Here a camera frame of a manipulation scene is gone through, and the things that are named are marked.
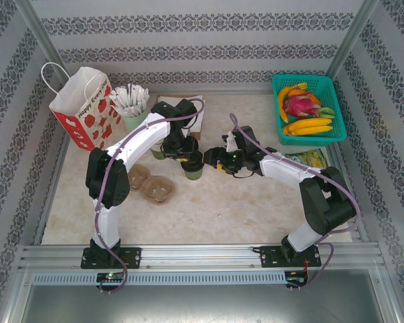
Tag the green paper cup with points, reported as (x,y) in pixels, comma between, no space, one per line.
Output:
(193,175)

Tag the brown cardboard cup carrier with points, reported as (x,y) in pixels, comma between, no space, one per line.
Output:
(155,191)

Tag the white red printed paper bag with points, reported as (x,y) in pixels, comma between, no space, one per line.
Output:
(87,114)

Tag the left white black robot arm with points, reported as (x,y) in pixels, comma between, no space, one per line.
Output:
(138,141)

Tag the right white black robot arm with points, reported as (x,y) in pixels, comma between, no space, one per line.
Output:
(283,171)

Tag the brown cardboard board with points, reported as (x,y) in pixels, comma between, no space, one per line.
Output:
(196,135)

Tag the stack of white napkins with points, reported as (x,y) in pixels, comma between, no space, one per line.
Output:
(200,122)

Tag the mint green straw holder cup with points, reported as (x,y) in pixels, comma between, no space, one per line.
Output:
(134,122)

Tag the green yellow snack packet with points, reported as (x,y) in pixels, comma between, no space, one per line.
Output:
(306,158)

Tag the bundle of white wrapped straws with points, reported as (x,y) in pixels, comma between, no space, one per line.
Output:
(131,99)

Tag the curved yellow banana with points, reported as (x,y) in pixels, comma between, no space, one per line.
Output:
(281,101)

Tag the pink dragon fruit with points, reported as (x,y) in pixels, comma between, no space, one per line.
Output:
(299,106)

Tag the orange toy fruit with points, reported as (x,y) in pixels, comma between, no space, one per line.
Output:
(298,91)

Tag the teal plastic basket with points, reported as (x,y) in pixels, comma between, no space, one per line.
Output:
(338,128)

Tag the small circuit board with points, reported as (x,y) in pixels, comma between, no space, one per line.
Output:
(296,278)
(111,277)

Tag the aluminium side rail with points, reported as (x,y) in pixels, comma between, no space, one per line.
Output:
(335,159)
(52,188)

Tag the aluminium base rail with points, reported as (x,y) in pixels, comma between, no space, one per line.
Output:
(202,257)

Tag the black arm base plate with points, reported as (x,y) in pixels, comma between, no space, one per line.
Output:
(267,257)
(133,257)

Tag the aluminium frame post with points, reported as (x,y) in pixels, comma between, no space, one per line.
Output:
(351,33)
(37,30)

